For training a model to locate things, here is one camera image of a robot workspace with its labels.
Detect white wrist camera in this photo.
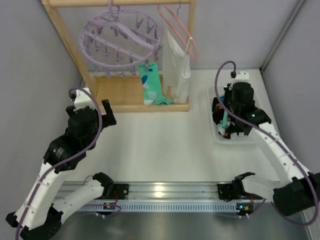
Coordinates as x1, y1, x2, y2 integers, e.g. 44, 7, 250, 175
231, 70, 250, 85
73, 87, 96, 111

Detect white slotted cable duct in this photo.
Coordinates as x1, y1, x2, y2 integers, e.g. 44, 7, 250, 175
79, 201, 305, 214

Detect mint green patterned sock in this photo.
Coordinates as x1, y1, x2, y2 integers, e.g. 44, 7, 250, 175
217, 110, 230, 133

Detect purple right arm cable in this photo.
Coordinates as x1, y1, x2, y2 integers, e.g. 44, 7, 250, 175
215, 60, 320, 227

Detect aluminium mounting rail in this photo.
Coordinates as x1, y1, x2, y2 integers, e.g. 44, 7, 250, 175
58, 181, 313, 202

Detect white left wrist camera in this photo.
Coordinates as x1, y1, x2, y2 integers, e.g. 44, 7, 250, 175
73, 87, 96, 111

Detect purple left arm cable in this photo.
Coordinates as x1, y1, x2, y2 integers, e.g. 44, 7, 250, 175
15, 87, 103, 240

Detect aluminium corner profile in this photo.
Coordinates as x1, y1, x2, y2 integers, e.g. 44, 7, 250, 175
259, 0, 308, 75

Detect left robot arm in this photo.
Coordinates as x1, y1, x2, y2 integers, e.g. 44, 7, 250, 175
5, 102, 116, 240

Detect wooden drying rack frame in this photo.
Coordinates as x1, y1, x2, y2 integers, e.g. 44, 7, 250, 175
42, 0, 190, 113

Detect black sock with white stripes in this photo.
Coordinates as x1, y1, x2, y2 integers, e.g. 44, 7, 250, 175
211, 97, 224, 125

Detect brown argyle sock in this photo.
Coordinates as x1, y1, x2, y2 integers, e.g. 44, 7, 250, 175
223, 129, 234, 139

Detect pink clothes hanger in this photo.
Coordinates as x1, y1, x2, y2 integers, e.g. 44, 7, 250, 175
158, 3, 198, 62

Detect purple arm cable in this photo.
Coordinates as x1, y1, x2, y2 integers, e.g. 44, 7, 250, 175
15, 87, 103, 240
215, 60, 320, 227

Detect purple round clip hanger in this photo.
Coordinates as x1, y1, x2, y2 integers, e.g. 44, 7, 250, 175
79, 1, 162, 78

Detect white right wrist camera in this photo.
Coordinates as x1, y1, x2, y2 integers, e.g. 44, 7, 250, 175
231, 70, 250, 85

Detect white plastic laundry basket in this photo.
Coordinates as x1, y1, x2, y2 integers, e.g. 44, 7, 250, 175
205, 86, 255, 146

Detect white cloth on hanger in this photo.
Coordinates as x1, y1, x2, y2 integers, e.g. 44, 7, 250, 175
162, 28, 191, 104

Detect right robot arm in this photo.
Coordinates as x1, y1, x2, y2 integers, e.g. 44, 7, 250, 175
223, 82, 320, 217

